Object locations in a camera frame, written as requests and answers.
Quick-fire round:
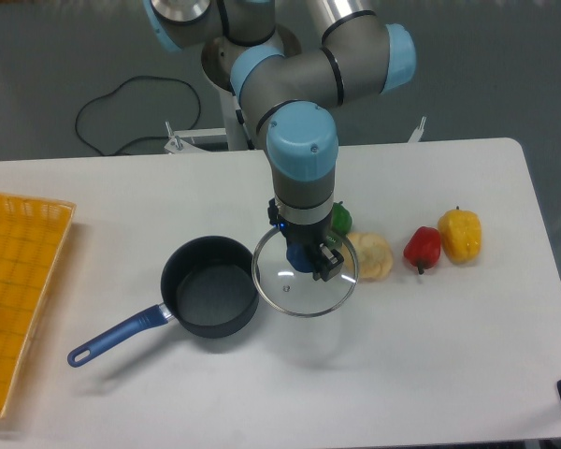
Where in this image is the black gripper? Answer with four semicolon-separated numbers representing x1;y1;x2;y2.
267;197;344;282

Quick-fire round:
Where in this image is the glass lid with blue knob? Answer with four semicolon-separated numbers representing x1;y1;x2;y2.
252;227;359;318

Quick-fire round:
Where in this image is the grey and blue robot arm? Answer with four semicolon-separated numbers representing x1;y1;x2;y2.
144;1;417;281

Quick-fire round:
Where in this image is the green bell pepper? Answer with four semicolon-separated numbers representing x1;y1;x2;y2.
331;202;352;235

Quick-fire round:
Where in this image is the beige bread roll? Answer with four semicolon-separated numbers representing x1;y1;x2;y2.
347;232;394;281

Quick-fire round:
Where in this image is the red bell pepper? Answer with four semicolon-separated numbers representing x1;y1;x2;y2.
403;226;441;275

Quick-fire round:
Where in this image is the yellow bell pepper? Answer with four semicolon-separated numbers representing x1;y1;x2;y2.
438;207;482;265

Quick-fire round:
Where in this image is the yellow woven basket tray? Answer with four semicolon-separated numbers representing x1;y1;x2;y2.
0;193;76;419

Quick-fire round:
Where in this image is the black saucepan with blue handle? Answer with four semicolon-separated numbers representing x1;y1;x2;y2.
67;236;259;368

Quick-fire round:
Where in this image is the black cable on floor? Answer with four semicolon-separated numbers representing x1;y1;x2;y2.
75;75;202;157

